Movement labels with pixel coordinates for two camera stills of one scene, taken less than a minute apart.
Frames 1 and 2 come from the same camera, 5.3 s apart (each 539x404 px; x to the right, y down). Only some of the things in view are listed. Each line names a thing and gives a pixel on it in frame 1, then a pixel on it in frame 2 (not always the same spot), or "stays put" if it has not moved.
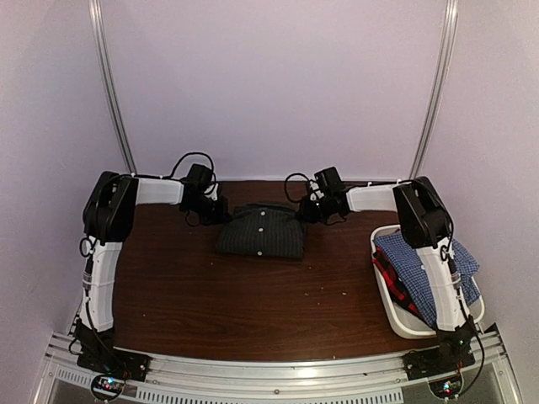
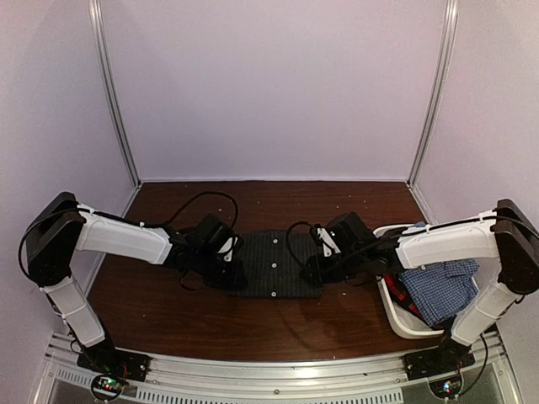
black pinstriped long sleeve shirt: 258,230 → 272,262
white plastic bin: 397,317 stays put
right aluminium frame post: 447,45 stays put
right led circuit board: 446,388 stays put
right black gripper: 306,215 → 318,273
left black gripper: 220,217 → 232,282
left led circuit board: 107,386 stays put
